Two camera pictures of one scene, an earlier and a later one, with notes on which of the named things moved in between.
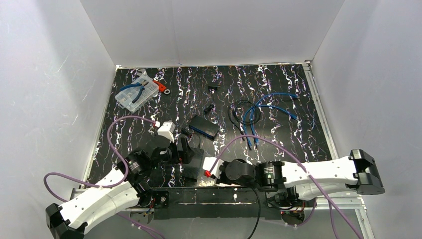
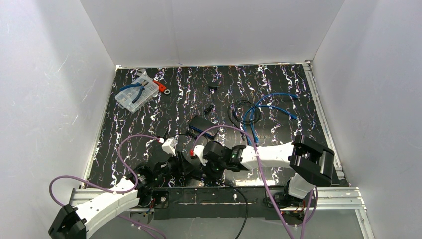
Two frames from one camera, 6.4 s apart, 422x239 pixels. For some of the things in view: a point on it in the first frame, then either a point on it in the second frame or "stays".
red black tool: x=162 y=87 stays
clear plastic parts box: x=137 y=93 stays
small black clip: x=209 y=108 stays
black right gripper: x=221 y=175 → x=192 y=140
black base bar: x=233 y=202 stays
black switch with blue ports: x=206 y=126 stays
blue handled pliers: x=143 y=83 stays
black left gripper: x=184 y=145 → x=179 y=162
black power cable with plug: x=259 y=213 → x=247 y=206
